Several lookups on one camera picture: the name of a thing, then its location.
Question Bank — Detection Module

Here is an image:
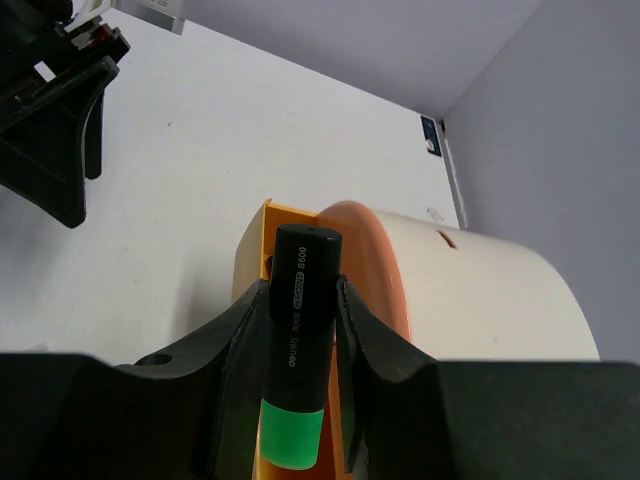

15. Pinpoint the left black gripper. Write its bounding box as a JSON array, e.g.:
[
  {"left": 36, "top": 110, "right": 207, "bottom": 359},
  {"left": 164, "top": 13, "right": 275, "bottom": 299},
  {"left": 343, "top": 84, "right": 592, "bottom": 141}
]
[{"left": 1, "top": 1, "right": 130, "bottom": 228}]

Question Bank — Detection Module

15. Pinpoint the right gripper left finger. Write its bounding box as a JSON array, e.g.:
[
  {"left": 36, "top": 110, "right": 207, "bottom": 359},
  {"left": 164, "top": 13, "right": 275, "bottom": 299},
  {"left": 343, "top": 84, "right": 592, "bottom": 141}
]
[{"left": 1, "top": 280, "right": 269, "bottom": 479}]

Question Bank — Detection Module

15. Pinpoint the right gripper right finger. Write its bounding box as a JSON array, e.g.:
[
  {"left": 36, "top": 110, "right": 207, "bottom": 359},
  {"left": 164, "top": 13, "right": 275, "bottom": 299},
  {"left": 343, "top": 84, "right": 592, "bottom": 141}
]
[{"left": 336, "top": 278, "right": 639, "bottom": 479}]

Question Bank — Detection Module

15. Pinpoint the cream round drawer box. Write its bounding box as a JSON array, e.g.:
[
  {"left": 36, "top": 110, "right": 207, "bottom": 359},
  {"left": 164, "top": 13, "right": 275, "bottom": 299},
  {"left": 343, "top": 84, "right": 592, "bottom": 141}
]
[{"left": 377, "top": 212, "right": 600, "bottom": 361}]

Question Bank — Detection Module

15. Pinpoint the yellow drawer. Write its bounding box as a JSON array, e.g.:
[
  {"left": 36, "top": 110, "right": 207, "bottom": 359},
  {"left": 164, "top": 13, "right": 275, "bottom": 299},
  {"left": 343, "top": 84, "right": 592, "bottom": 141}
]
[{"left": 232, "top": 199, "right": 350, "bottom": 479}]

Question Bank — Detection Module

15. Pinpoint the green highlighter marker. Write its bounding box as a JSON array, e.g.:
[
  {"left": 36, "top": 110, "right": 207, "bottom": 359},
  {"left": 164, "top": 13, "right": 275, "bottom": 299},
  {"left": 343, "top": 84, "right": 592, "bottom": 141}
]
[{"left": 260, "top": 224, "right": 342, "bottom": 471}]

